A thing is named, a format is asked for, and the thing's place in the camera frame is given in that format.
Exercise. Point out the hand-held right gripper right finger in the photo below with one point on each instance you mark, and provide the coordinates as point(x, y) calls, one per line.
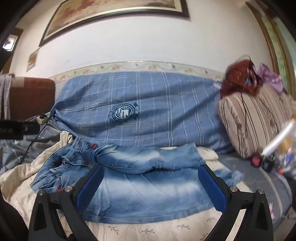
point(210, 187)

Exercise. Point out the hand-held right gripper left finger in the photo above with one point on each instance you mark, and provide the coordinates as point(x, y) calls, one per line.
point(91, 185)

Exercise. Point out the light blue denim pants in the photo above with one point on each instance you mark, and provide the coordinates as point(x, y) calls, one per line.
point(150, 192)

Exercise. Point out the grey star print sheet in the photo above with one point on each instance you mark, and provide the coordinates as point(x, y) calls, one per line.
point(13, 153)

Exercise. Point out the white power strip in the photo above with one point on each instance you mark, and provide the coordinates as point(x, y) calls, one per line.
point(42, 119)

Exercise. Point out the grey striped towel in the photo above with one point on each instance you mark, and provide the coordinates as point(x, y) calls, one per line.
point(4, 97)

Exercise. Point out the brown headboard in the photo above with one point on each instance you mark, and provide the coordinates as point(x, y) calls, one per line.
point(30, 97)

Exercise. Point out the blue-grey bed sheet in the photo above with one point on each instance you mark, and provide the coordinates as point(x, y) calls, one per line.
point(261, 185)

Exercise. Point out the small red and black item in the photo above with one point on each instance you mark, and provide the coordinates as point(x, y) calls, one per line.
point(256, 160)

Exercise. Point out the cream leaf print quilt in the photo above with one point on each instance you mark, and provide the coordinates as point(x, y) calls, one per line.
point(161, 231)

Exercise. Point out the beige striped pillow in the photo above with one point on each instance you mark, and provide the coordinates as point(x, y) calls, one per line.
point(254, 120)

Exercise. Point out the clear plastic bag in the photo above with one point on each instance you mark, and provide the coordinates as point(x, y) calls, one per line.
point(286, 160)

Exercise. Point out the wooden window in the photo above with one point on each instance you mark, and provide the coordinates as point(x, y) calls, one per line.
point(10, 42)

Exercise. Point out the blue plaid blanket with emblem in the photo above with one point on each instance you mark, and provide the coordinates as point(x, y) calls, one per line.
point(161, 104)

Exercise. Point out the red-brown cloth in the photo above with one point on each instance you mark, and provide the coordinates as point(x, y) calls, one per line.
point(235, 76)

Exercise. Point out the purple cloth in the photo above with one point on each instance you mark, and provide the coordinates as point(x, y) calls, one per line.
point(272, 78)

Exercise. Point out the wooden framed panel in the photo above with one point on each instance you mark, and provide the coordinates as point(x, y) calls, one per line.
point(275, 46)

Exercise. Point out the small wall picture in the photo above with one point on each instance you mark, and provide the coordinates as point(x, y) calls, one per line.
point(32, 60)

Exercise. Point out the large framed wall picture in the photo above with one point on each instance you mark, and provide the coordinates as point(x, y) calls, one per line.
point(104, 9)

